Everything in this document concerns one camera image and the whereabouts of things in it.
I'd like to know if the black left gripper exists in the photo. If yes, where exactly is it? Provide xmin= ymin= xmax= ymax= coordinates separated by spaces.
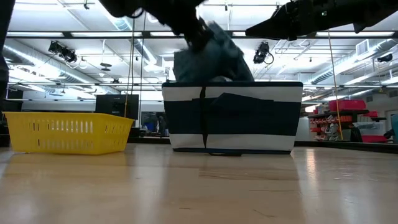
xmin=174 ymin=15 xmax=216 ymax=52

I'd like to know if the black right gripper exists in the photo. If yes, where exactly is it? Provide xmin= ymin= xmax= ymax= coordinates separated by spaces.
xmin=245 ymin=0 xmax=318 ymax=42

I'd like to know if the teal patterned cloth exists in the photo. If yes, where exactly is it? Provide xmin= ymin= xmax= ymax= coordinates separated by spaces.
xmin=172 ymin=21 xmax=255 ymax=83

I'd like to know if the navy fabric storage bin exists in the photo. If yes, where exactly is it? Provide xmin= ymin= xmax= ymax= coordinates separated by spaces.
xmin=161 ymin=80 xmax=304 ymax=156

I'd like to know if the yellow plastic slotted basket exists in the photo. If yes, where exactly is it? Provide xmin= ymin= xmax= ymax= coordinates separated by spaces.
xmin=2 ymin=111 xmax=135 ymax=156

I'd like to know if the black overhead beam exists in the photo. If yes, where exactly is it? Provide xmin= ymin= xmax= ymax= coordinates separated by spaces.
xmin=5 ymin=30 xmax=398 ymax=40

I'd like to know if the black background monitor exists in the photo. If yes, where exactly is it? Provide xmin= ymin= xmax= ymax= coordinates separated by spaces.
xmin=95 ymin=94 xmax=140 ymax=121

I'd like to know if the shelf with red bins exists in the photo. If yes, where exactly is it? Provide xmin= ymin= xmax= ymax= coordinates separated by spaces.
xmin=308 ymin=98 xmax=388 ymax=144

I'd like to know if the yellow hanging cable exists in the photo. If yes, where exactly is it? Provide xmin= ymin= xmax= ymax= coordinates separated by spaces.
xmin=327 ymin=29 xmax=344 ymax=141

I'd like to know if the black aluminium table frame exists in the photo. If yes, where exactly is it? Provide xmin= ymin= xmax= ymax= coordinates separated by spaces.
xmin=127 ymin=136 xmax=398 ymax=155

